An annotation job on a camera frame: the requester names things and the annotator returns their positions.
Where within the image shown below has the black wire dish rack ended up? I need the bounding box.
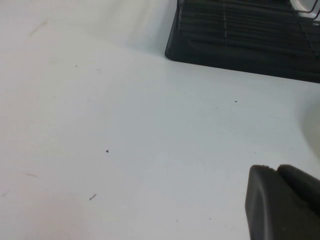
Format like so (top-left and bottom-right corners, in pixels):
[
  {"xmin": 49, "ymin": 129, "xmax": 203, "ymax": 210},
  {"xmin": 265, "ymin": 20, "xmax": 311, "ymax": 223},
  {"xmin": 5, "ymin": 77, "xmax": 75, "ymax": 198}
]
[{"xmin": 176, "ymin": 0, "xmax": 320, "ymax": 48}]

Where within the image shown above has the black plastic drain tray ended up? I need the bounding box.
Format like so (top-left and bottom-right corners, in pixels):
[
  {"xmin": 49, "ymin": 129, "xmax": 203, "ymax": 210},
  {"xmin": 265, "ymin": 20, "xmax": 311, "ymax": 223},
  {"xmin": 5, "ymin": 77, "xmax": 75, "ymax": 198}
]
[{"xmin": 164, "ymin": 0, "xmax": 320, "ymax": 84}]

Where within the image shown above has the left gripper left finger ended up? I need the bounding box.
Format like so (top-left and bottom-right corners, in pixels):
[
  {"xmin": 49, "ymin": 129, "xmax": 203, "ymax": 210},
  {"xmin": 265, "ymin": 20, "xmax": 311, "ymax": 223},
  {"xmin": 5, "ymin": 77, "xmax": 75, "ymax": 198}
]
[{"xmin": 244, "ymin": 164, "xmax": 320, "ymax": 240}]

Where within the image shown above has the grey round plate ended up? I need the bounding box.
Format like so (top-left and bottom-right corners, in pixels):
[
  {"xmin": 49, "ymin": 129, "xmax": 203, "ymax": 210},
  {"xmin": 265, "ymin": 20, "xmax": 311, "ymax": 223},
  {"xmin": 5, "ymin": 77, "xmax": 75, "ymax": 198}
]
[{"xmin": 288, "ymin": 0, "xmax": 320, "ymax": 18}]

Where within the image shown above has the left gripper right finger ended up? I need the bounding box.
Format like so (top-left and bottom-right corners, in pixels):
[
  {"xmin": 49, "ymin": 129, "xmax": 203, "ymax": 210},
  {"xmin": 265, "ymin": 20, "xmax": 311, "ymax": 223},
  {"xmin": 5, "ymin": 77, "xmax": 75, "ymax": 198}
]
[{"xmin": 276, "ymin": 164, "xmax": 320, "ymax": 220}]

